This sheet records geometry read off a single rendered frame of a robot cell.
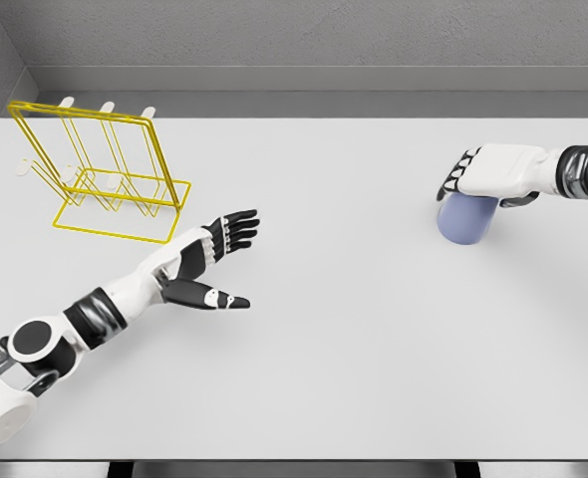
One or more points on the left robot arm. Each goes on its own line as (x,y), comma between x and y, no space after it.
(89,313)

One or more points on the lavender blue cup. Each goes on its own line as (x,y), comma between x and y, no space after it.
(466,221)

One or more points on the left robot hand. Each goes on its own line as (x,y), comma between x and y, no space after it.
(190,259)

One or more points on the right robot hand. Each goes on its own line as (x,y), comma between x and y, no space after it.
(493,171)

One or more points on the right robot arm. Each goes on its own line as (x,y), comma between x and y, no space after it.
(580,171)

